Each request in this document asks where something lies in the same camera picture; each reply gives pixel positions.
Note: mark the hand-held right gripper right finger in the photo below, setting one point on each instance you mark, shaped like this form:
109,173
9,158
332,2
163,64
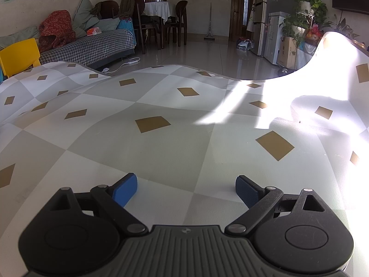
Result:
245,189

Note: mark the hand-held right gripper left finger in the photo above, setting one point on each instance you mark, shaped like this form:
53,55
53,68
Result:
125,189

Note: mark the black slipper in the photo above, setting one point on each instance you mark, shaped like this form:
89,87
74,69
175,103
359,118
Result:
284,70

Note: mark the cardboard box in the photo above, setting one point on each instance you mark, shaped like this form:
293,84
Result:
286,53

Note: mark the plastic bag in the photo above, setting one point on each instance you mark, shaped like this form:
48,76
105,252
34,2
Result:
245,44

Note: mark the houndstooth covered sofa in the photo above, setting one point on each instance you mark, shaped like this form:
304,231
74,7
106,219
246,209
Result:
95,46

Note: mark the floor mop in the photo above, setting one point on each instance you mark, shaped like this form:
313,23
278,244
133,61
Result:
210,36

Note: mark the white appliance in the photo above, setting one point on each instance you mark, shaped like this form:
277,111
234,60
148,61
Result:
274,34

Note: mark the orange tissue pack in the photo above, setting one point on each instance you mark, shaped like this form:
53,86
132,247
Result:
94,31

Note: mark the blue printed cloth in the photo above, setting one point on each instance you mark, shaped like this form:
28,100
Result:
126,27

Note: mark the grey refrigerator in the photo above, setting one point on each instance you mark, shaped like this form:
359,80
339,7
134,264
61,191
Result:
261,20

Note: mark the pile of fruit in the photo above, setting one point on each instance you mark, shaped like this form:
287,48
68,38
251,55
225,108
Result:
314,33

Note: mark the yellow plastic chair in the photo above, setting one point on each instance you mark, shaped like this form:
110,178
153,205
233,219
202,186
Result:
20,54

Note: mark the red patterned cloth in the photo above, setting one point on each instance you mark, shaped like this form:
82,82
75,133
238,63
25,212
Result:
56,26

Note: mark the pale green cushion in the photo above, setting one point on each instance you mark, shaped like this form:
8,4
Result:
83,14

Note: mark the dark wooden dining chair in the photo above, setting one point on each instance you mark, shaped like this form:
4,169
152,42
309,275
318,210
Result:
108,8
178,14

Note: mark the dining table with white cloth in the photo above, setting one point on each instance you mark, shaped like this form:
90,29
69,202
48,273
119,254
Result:
157,10

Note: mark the dark wooden door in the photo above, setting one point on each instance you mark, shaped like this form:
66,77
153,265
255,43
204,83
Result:
237,5

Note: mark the dark leafy potted plant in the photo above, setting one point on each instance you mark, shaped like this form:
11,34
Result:
344,26

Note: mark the green leafy potted plant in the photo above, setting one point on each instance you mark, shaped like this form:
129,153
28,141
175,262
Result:
311,8

